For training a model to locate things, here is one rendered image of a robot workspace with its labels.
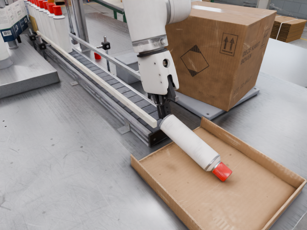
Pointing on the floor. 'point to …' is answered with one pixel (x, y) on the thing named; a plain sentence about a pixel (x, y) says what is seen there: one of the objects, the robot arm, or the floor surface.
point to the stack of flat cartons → (287, 28)
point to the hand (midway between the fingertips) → (164, 110)
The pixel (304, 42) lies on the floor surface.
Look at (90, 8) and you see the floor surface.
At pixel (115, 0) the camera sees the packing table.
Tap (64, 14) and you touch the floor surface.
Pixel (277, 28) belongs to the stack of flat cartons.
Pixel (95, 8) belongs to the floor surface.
